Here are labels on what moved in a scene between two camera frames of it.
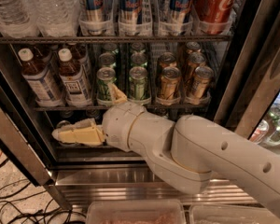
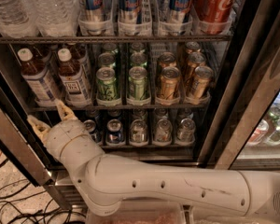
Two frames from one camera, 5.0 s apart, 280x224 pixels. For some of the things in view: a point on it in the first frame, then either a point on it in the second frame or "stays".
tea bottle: x=39 y=79 stays
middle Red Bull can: x=131 y=8 stays
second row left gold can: x=167 y=60 stays
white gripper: x=119 y=126 to x=60 y=134
